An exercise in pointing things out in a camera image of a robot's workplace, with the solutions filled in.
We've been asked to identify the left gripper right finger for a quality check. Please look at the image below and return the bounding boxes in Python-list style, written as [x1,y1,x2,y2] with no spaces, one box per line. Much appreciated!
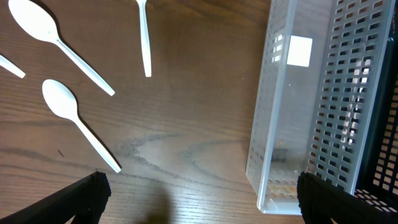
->
[297,172,397,224]

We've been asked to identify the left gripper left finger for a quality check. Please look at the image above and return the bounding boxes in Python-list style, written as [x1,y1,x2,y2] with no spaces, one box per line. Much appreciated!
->
[1,171,111,224]

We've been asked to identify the dark green plastic basket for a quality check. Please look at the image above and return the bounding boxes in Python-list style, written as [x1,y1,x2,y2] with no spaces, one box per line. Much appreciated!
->
[354,6,397,214]

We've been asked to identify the white spoon near left gripper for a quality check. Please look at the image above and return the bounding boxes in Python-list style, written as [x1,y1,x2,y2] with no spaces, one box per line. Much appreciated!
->
[42,79,121,173]

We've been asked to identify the clear plastic basket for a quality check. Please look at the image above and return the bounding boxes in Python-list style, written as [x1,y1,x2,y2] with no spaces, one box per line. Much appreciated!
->
[246,0,397,215]

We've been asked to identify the white spoon far left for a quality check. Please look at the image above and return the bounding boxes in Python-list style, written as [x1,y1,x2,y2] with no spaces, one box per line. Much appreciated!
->
[0,55,25,78]

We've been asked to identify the white spoon upright left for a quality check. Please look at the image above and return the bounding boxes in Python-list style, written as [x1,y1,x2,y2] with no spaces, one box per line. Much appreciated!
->
[136,0,152,77]

